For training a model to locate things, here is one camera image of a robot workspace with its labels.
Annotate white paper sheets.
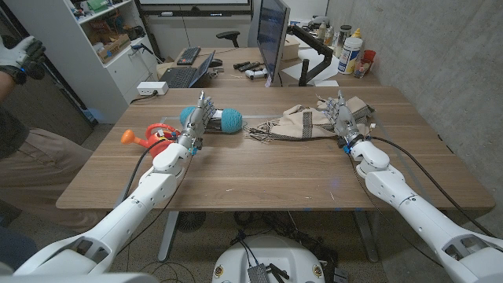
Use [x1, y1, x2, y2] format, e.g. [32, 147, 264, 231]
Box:
[281, 48, 343, 84]

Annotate white power strip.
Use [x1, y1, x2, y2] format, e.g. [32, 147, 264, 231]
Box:
[136, 80, 170, 97]

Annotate white shelf cabinet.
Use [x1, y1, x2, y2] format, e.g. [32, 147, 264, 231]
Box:
[3, 0, 160, 125]

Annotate brown cardboard box on shelf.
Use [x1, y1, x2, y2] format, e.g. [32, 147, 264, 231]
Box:
[96, 33, 132, 64]

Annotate black laptop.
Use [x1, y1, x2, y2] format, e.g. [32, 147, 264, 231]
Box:
[159, 50, 216, 89]

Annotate teal yarn dumbbell toy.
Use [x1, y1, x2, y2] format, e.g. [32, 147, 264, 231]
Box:
[179, 105, 244, 134]

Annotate beige striped fringed scarf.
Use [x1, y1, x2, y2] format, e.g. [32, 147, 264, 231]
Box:
[244, 95, 376, 143]

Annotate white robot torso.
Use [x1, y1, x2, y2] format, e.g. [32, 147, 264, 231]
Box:
[211, 234, 326, 283]

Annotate red plastic cup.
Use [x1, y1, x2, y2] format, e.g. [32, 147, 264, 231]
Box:
[361, 49, 377, 74]

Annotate black office chair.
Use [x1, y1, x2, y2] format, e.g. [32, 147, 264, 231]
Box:
[215, 30, 241, 49]

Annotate beige cardboard box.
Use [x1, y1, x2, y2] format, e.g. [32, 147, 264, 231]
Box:
[281, 34, 302, 62]

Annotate red orange watering can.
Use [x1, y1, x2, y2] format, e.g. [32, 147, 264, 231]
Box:
[120, 123, 182, 159]

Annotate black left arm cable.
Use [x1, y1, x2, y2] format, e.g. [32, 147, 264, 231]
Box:
[121, 138, 178, 202]

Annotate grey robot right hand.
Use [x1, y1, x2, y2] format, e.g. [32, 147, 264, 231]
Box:
[323, 90, 367, 149]

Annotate person gloved hand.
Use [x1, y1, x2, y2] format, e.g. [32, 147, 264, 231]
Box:
[0, 35, 47, 86]

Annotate black keyboard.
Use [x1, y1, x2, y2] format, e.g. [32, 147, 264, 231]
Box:
[176, 46, 202, 66]

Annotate round black floor fan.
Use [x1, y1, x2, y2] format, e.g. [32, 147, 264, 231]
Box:
[176, 211, 207, 234]

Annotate dark lidded tall jar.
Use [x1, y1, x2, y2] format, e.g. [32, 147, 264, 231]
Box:
[333, 24, 353, 58]

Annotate person bare forearm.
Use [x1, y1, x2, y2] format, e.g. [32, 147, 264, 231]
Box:
[0, 72, 17, 104]

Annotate person in khaki trousers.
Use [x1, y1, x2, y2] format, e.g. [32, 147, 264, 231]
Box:
[0, 105, 97, 233]

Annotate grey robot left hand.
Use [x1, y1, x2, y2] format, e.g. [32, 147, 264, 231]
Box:
[178, 90, 217, 153]

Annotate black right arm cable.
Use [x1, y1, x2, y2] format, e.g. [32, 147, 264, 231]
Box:
[368, 135, 497, 239]

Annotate white game controller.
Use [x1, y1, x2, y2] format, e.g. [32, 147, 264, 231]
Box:
[244, 67, 269, 81]

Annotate grey table leg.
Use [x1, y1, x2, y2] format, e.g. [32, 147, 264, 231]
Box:
[352, 210, 380, 263]
[157, 211, 180, 263]

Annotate black remote controls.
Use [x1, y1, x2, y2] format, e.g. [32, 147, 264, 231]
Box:
[233, 61, 263, 73]

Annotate black computer monitor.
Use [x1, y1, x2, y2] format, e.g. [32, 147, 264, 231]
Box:
[255, 0, 292, 84]

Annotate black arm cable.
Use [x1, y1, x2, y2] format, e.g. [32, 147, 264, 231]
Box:
[121, 138, 178, 202]
[368, 135, 497, 239]

